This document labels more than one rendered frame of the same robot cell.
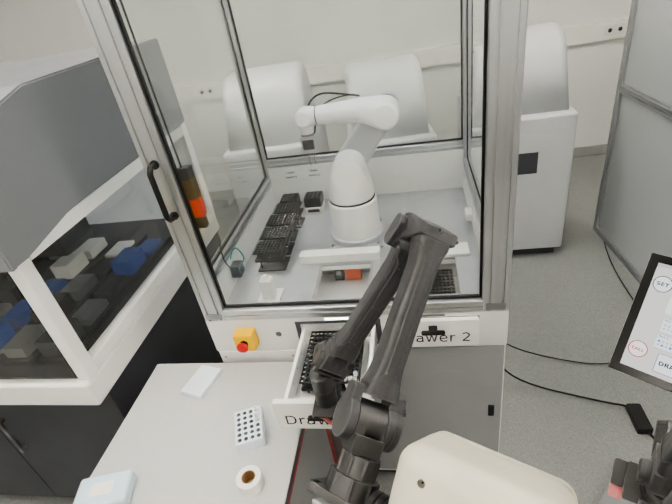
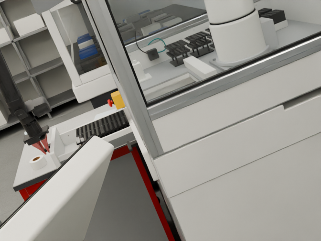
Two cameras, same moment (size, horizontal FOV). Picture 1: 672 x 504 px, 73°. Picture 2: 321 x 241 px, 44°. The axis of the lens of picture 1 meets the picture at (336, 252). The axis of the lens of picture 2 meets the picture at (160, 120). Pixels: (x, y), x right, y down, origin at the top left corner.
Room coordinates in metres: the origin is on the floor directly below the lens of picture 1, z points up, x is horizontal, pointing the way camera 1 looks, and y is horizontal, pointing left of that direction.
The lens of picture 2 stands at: (0.80, -1.49, 1.46)
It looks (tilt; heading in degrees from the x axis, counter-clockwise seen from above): 22 degrees down; 72
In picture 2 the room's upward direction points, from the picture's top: 21 degrees counter-clockwise
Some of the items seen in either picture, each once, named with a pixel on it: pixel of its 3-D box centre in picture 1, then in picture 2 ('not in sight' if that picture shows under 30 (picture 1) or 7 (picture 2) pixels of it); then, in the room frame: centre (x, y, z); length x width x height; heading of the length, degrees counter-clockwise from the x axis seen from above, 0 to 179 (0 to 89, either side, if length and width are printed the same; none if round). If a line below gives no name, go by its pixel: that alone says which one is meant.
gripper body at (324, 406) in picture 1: (325, 394); (33, 128); (0.80, 0.09, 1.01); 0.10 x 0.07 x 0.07; 167
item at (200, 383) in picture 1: (201, 381); (105, 115); (1.17, 0.55, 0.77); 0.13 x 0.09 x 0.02; 153
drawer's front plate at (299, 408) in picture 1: (325, 413); (58, 150); (0.85, 0.11, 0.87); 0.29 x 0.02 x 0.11; 77
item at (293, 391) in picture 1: (334, 360); (106, 132); (1.05, 0.07, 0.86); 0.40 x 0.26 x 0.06; 167
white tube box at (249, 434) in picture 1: (249, 428); not in sight; (0.92, 0.36, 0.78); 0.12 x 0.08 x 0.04; 7
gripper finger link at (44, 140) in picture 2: not in sight; (40, 144); (0.80, 0.09, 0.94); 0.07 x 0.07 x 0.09; 77
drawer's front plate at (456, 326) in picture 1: (433, 331); (143, 149); (1.09, -0.27, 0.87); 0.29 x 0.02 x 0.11; 77
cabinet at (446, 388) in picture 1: (374, 337); (263, 171); (1.62, -0.11, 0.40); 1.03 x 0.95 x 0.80; 77
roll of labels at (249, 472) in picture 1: (250, 481); (38, 162); (0.75, 0.34, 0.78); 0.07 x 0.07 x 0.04
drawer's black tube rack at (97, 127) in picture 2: (334, 361); (103, 132); (1.04, 0.07, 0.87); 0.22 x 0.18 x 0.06; 167
